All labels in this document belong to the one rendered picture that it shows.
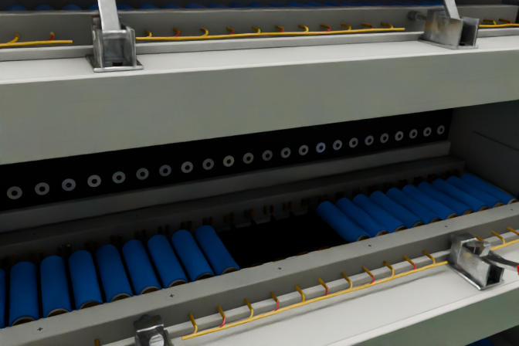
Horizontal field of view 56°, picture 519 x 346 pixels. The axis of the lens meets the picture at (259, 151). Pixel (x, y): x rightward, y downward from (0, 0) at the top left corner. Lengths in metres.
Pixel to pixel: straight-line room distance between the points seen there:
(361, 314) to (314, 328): 0.04
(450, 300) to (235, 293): 0.17
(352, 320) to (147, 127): 0.20
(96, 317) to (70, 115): 0.13
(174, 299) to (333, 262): 0.12
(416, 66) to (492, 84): 0.09
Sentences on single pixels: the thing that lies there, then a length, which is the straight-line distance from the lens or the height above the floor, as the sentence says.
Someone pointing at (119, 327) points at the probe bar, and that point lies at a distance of 0.34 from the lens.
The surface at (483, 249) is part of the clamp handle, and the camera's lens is 0.43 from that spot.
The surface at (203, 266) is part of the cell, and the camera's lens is 0.38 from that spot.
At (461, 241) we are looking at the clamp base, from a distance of 0.44.
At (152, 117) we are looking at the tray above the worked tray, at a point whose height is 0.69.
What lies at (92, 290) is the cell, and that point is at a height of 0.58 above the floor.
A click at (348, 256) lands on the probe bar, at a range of 0.39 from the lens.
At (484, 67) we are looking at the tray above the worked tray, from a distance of 0.43.
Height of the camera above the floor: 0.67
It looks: 2 degrees down
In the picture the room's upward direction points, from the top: 7 degrees counter-clockwise
